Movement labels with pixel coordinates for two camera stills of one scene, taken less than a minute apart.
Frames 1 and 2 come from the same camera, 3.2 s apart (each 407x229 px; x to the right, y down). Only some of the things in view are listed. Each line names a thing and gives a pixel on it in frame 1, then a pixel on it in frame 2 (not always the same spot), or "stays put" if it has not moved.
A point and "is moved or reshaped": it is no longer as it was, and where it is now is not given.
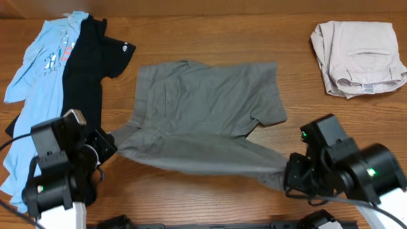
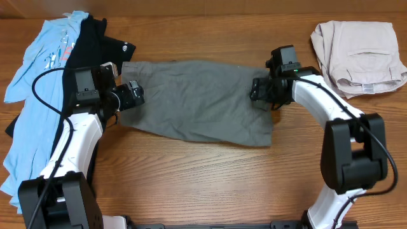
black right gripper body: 305,175 -> 268,92
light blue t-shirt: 38,84 stays put
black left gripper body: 102,144 -> 126,100
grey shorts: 194,117 is moved or reshaped
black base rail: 305,222 stays put
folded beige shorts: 358,57 stays put
